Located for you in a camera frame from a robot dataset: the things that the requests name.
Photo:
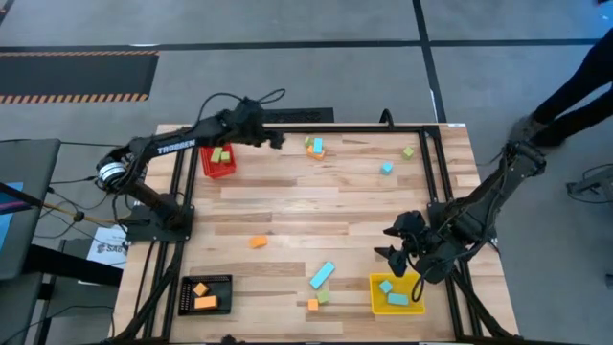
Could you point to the blue sheet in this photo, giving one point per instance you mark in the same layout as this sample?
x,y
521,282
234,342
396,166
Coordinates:
x,y
6,220

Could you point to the black plastic basket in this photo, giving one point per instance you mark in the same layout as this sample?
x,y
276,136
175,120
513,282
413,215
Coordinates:
x,y
191,306

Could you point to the orange wedge block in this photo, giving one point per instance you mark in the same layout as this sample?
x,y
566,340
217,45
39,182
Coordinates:
x,y
258,242

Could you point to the long teal block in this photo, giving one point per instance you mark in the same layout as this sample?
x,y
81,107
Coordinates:
x,y
322,275

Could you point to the green cube block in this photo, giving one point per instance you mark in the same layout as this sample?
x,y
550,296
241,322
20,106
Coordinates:
x,y
408,152
323,296

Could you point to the person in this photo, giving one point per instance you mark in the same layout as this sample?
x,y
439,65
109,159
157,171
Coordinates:
x,y
574,86

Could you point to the grey side table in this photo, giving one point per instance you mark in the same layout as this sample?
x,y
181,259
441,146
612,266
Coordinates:
x,y
16,311

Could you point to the small green block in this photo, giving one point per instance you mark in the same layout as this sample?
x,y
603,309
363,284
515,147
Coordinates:
x,y
225,157

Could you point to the small orange cube block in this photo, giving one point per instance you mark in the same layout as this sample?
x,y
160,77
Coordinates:
x,y
312,305

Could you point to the red plastic basket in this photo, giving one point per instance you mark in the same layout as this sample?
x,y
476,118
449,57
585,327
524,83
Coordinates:
x,y
218,168

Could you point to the black metal bar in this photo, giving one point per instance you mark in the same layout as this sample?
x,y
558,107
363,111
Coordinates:
x,y
21,196

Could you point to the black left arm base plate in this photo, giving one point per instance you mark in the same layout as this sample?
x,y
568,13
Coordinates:
x,y
143,230

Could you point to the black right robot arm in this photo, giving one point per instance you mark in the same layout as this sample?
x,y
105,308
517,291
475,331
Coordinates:
x,y
483,201

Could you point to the white printed paper sheet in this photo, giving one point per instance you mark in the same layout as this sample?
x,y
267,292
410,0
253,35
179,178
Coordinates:
x,y
107,249

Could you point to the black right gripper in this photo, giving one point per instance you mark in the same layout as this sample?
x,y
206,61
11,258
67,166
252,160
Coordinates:
x,y
412,230

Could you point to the black floor vent plate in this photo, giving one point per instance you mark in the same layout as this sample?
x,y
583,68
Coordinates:
x,y
301,115

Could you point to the black furniture panel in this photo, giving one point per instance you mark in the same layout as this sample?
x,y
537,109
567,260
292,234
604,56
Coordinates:
x,y
72,268

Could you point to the long green block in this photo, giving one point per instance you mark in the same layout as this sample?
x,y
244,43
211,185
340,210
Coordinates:
x,y
216,154

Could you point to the yellow plastic basket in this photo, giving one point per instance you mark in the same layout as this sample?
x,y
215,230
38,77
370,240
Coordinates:
x,y
412,309

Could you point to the grey desk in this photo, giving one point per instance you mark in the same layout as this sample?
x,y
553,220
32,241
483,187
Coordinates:
x,y
29,201

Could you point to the teal rectangular block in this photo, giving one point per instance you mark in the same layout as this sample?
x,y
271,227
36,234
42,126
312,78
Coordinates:
x,y
318,145
398,299

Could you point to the black floor stand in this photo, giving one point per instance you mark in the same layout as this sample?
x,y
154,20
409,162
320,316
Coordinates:
x,y
594,184

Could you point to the teal cube block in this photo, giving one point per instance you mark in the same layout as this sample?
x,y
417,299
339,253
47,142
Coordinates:
x,y
386,167
385,286

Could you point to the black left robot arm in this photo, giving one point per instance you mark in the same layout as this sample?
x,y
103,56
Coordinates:
x,y
163,147

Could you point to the black hazard-striped floor mat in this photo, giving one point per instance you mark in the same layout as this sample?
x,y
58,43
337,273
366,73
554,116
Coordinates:
x,y
72,74

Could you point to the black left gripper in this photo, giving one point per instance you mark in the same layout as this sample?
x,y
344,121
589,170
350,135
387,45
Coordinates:
x,y
251,125

